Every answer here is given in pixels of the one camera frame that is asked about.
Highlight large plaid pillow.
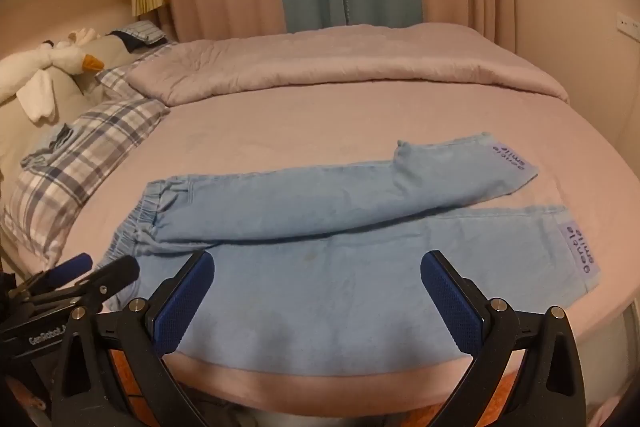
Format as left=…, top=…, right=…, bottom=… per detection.
left=2, top=99, right=171, bottom=254

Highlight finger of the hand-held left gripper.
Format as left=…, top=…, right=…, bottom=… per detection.
left=15, top=253, right=94, bottom=300
left=20, top=255, right=141, bottom=314

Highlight pink folded duvet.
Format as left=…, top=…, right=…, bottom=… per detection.
left=125, top=23, right=571, bottom=106

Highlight light blue denim pants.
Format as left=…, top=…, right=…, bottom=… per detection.
left=95, top=132, right=603, bottom=378

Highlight white goose plush toy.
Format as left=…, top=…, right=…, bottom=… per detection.
left=0, top=27, right=106, bottom=124

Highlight crumpled blue cloth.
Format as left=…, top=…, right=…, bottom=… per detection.
left=20, top=123, right=76, bottom=168

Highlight white wall socket panel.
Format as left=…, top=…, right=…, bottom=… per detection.
left=615, top=11, right=640, bottom=36

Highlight pink bed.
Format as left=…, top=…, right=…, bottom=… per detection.
left=0, top=22, right=632, bottom=414

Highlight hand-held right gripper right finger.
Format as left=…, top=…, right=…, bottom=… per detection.
left=420, top=249, right=588, bottom=427

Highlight striped folded cloth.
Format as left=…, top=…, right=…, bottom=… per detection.
left=107, top=20, right=169, bottom=54

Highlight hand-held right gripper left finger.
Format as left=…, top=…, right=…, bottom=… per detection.
left=50, top=249, right=216, bottom=427

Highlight small plaid pillow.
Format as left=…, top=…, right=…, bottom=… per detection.
left=95, top=42, right=177, bottom=100

